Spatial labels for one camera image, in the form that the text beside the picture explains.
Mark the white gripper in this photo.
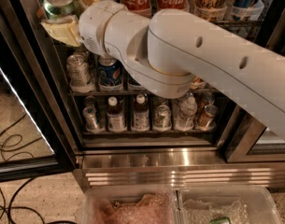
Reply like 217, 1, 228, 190
41, 0, 126, 58

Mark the green can top shelf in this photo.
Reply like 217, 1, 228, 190
42, 0, 81, 20

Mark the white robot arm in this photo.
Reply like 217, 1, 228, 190
42, 0, 285, 141

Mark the front silver can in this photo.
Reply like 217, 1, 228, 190
66, 54, 93, 87

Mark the front left Pepsi can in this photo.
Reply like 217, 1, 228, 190
98, 57, 121, 87

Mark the slim silver can bottom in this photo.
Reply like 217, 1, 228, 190
83, 105, 100, 131

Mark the open glass fridge door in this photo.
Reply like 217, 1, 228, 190
0, 0, 75, 182

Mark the bottom green white can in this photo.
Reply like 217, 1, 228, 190
154, 105, 171, 131

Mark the gold orange can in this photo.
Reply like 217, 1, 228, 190
192, 77, 206, 87

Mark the bottom gold can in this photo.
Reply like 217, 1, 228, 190
197, 105, 218, 128

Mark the right glass fridge door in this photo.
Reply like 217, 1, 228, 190
224, 106, 285, 163

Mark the green can in bin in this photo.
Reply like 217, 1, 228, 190
209, 217, 232, 224

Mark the left tea bottle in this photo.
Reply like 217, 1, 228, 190
107, 96, 126, 133

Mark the tea bottle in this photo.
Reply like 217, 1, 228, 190
133, 94, 150, 132
107, 96, 126, 133

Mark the right tea bottle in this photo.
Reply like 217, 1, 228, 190
133, 94, 150, 132

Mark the small water bottle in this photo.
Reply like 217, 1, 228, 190
175, 93, 197, 132

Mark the left clear plastic bin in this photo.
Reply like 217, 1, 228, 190
81, 185, 179, 224

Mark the clear plastic bin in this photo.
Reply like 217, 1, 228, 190
81, 185, 179, 224
178, 185, 283, 224

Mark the right clear plastic bin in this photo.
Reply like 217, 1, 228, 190
178, 185, 283, 224

